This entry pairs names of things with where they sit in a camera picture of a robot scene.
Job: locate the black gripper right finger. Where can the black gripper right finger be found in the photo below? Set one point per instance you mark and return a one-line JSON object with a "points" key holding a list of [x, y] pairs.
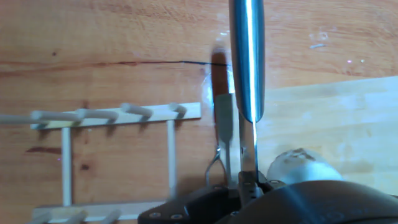
{"points": [[248, 189]]}

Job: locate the wooden peg dish rack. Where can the wooden peg dish rack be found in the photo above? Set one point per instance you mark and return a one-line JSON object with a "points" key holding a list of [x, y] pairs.
{"points": [[192, 112]]}

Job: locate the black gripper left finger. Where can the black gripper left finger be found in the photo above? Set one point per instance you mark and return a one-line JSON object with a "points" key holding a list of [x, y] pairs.
{"points": [[192, 208]]}

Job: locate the light wooden cutting board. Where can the light wooden cutting board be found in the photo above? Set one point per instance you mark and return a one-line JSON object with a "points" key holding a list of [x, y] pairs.
{"points": [[342, 124]]}

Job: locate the large varnished wooden board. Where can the large varnished wooden board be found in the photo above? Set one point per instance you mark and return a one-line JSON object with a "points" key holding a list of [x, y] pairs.
{"points": [[93, 31]]}

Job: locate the steel cleaver knife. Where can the steel cleaver knife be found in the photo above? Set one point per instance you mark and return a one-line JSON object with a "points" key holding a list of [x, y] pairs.
{"points": [[245, 62]]}

